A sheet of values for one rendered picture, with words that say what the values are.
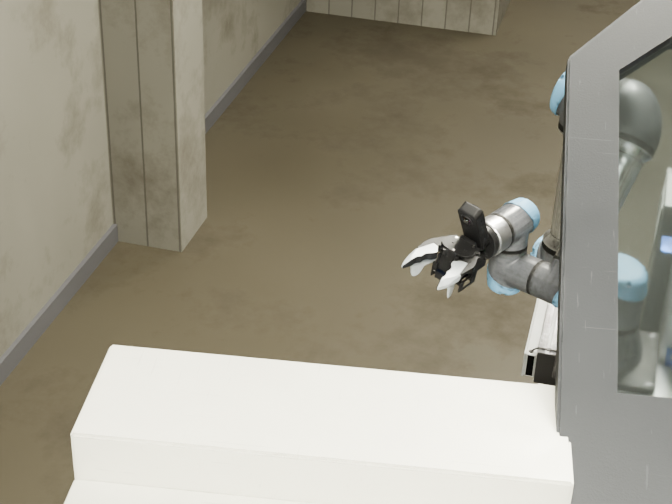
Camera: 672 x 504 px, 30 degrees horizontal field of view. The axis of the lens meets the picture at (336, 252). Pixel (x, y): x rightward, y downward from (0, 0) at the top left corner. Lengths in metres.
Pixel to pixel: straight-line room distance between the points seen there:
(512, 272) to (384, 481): 0.89
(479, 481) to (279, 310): 3.09
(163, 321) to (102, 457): 2.94
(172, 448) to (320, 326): 2.95
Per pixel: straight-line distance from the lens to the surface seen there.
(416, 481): 1.76
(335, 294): 4.88
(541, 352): 3.01
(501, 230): 2.47
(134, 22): 4.77
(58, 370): 4.54
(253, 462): 1.77
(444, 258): 2.41
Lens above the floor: 2.70
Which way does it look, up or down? 32 degrees down
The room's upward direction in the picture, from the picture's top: 2 degrees clockwise
